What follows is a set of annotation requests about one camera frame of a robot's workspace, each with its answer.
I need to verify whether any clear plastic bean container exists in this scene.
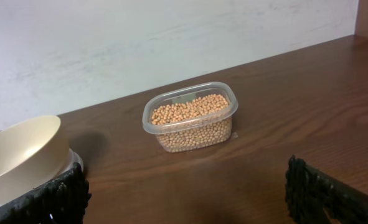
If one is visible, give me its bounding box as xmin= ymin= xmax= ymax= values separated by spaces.
xmin=142 ymin=82 xmax=238 ymax=153

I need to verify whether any white digital kitchen scale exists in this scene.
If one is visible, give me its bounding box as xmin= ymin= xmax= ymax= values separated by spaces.
xmin=55 ymin=149 xmax=84 ymax=177

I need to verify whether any cream bowl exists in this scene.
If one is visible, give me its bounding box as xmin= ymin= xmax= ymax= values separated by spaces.
xmin=0 ymin=116 xmax=69 ymax=206

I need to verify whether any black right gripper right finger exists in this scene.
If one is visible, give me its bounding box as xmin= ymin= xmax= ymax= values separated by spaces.
xmin=285 ymin=156 xmax=368 ymax=224

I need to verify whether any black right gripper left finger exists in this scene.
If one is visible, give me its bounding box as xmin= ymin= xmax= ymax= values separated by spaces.
xmin=0 ymin=162 xmax=92 ymax=224

